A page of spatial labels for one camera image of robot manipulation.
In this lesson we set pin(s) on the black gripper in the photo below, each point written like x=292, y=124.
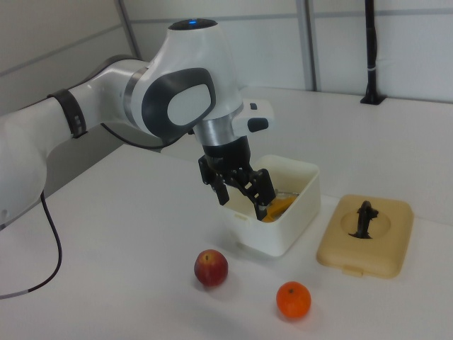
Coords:
x=228, y=154

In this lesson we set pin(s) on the orange mandarin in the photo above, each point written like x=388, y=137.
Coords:
x=293, y=300

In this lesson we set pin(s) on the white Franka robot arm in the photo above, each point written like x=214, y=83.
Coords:
x=198, y=53

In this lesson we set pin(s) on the white plastic container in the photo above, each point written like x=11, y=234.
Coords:
x=283, y=233

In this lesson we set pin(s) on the clear plastic bag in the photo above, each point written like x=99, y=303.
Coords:
x=283, y=193

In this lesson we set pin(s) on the plastic-wrapped yellow C-clamp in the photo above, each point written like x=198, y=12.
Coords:
x=279, y=209

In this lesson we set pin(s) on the red apple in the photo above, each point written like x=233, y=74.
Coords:
x=210, y=267

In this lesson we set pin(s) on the beige plastic lid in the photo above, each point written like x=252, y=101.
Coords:
x=389, y=248

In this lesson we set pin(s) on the black pole with base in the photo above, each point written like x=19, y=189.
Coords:
x=371, y=53

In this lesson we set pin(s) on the grey partition post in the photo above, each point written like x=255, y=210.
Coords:
x=311, y=46

